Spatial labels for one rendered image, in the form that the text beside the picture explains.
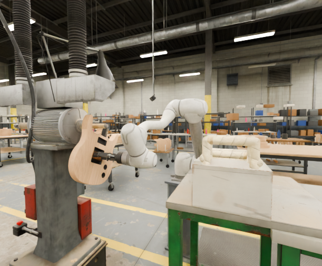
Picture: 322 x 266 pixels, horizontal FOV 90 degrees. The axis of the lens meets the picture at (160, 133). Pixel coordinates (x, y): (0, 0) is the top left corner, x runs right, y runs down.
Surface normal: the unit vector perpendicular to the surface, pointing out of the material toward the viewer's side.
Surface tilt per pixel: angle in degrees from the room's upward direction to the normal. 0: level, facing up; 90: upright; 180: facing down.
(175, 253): 90
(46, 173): 90
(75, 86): 90
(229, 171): 90
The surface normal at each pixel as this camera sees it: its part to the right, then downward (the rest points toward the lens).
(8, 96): -0.36, 0.05
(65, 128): 0.65, 0.11
